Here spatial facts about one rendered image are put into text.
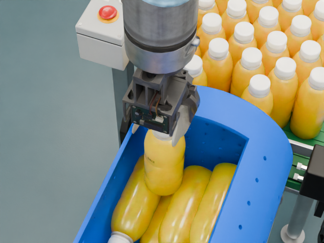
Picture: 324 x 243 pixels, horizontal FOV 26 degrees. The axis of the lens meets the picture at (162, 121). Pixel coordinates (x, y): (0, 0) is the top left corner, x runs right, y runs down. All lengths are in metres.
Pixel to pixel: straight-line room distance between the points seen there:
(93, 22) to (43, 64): 1.39
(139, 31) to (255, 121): 0.36
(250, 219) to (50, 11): 2.02
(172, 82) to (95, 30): 0.47
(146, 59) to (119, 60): 0.58
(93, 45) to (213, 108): 0.40
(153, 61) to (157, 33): 0.05
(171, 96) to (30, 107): 1.76
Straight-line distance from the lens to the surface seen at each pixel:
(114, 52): 1.41
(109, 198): 1.21
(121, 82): 1.63
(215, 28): 1.43
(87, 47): 1.44
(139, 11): 0.79
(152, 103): 0.91
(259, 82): 1.34
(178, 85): 0.94
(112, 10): 1.41
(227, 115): 1.10
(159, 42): 0.82
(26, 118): 2.64
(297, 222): 2.25
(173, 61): 0.85
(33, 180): 2.49
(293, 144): 1.40
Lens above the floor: 2.13
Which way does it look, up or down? 56 degrees down
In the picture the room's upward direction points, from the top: straight up
